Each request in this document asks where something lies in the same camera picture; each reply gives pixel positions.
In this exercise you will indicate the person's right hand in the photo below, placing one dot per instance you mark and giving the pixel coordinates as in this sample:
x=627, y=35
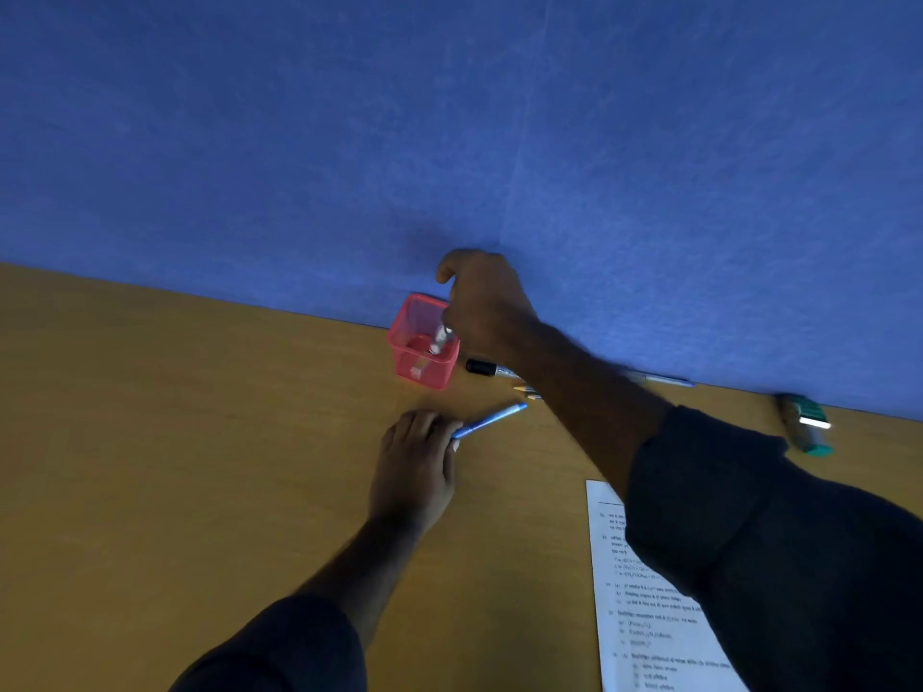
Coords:
x=487, y=302

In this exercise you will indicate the person's left hand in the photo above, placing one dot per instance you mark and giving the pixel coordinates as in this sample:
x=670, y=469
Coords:
x=412, y=475

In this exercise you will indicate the person's left little finger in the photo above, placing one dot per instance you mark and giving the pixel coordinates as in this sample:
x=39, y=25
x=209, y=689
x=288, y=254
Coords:
x=389, y=439

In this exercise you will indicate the person's right fingers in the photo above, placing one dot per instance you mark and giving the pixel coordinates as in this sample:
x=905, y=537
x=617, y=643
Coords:
x=448, y=261

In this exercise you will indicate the person's left thumb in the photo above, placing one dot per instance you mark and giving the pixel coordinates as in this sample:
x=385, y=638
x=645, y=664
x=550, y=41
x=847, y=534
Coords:
x=451, y=461

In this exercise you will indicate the person's left middle finger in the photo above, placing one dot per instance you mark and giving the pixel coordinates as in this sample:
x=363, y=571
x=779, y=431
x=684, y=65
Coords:
x=423, y=426

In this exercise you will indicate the silver white pen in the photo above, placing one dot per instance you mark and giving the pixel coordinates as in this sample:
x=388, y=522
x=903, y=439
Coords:
x=439, y=340

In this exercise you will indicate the person's right forearm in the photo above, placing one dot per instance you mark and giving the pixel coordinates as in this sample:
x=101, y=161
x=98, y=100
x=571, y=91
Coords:
x=591, y=410

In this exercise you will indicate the person's left forearm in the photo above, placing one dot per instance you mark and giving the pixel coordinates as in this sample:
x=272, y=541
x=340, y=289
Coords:
x=360, y=569

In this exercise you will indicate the black marker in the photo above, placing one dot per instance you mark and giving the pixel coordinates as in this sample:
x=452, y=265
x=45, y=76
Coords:
x=482, y=367

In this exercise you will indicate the pink mesh pen holder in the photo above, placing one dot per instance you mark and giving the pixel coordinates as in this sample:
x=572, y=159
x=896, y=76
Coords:
x=415, y=342

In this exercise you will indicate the grey blue pen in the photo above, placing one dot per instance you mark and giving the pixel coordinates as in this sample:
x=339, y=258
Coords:
x=667, y=381

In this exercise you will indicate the printed white paper sheet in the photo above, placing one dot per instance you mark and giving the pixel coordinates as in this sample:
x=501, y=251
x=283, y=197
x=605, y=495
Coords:
x=642, y=626

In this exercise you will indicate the green stapler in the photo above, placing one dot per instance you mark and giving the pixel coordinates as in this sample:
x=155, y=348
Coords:
x=804, y=423

